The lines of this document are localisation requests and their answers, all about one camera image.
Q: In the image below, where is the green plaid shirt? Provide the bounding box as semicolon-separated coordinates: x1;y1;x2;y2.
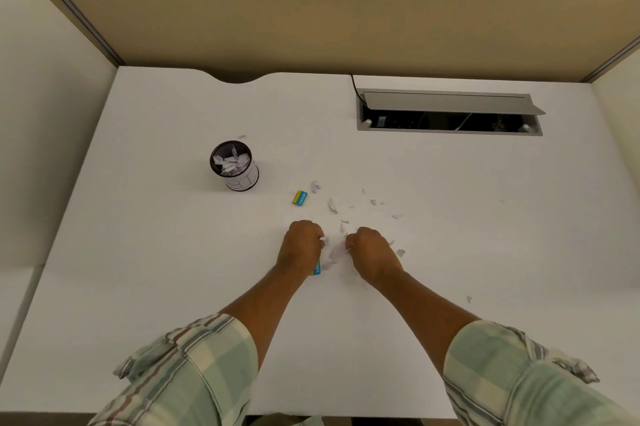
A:
89;313;640;426

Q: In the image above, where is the person's right hand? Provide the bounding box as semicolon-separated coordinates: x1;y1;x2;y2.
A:
345;226;405;287

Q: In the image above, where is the white paper cup black inside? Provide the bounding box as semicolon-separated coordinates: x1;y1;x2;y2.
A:
209;140;261;192

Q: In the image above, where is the grey desk cable box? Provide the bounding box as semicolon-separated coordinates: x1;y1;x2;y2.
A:
355;88;547;137

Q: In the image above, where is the beige partition panel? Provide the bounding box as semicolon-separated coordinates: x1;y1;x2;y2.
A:
9;0;640;86

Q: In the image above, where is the person's left hand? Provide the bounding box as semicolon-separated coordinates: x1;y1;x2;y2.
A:
275;219;327;281

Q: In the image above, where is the pile of white paper scraps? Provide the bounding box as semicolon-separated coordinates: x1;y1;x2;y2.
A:
212;134;506;304

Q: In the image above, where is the white side divider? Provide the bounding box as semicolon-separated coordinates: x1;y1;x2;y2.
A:
591;48;640;206
0;0;119;269

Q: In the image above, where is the person's right forearm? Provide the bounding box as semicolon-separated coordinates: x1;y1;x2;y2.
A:
382;268;482;377

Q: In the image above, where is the person's left forearm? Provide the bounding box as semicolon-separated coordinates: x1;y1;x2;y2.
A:
219;264;309;371

